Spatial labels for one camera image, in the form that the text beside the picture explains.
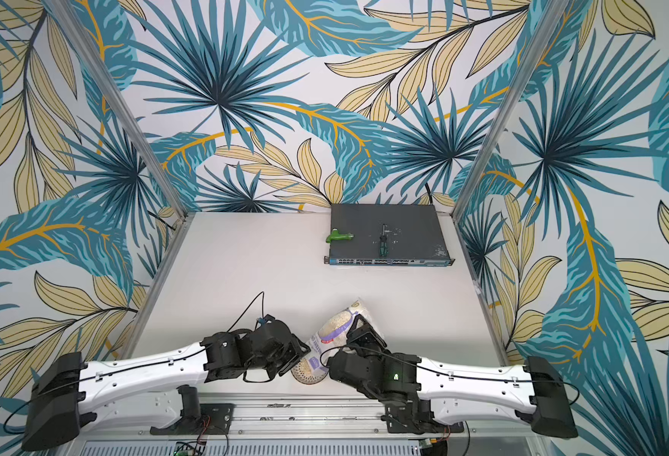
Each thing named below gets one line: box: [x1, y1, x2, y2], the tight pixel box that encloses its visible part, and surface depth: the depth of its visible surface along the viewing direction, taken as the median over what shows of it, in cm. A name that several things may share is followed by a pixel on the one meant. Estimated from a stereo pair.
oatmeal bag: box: [308, 299, 386, 372], surface depth 73 cm
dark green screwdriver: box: [379, 223, 388, 257], surface depth 104 cm
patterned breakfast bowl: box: [290, 359, 329, 386], surface depth 80 cm
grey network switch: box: [324, 203, 456, 267], surface depth 109 cm
